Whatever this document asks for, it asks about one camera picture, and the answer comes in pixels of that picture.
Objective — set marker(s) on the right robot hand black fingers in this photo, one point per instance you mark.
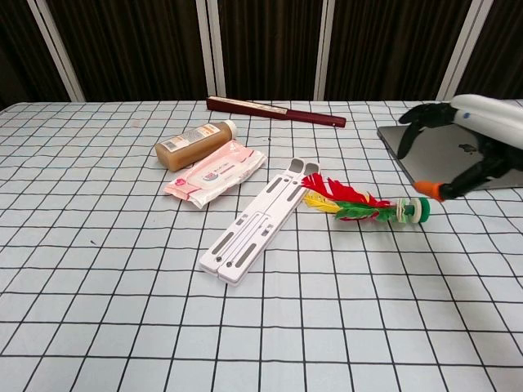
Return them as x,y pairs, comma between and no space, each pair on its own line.
486,118

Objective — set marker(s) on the colourful feather shuttlecock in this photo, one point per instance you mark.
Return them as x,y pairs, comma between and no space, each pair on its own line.
359,208

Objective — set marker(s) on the white folded laptop stand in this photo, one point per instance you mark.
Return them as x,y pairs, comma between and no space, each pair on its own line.
253,228

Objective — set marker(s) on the grey laptop closed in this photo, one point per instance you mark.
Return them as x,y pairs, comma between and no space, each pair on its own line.
433,151

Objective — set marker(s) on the dark folding screen panel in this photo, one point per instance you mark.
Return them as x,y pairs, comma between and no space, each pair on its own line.
139,49
269,49
20,53
498,49
388,49

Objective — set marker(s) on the dark red folded fan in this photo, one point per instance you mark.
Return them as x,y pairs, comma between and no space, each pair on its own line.
310,117

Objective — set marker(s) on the pink wet wipes pack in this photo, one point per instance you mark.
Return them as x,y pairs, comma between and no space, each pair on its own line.
216,175

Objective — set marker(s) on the brown liquid plastic bottle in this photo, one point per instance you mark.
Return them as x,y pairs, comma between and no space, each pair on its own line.
184,147

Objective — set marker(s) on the white black checked tablecloth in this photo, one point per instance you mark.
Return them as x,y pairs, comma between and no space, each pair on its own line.
122,326

